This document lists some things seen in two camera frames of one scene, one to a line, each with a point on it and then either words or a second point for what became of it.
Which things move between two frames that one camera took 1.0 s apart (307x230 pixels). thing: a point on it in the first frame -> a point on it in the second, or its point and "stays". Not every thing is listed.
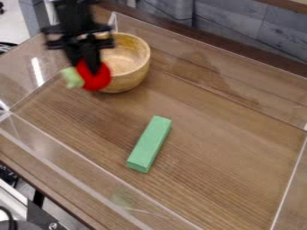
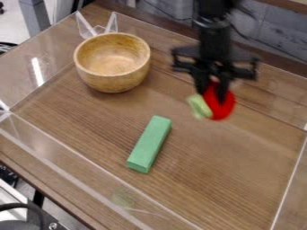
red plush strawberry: [93, 82] -> [220, 110]
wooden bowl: [128, 60] stays
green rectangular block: [148, 145] stays
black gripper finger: [74, 53] -> [201, 81]
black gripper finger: [92, 53] -> [223, 87]
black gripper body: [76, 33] -> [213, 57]
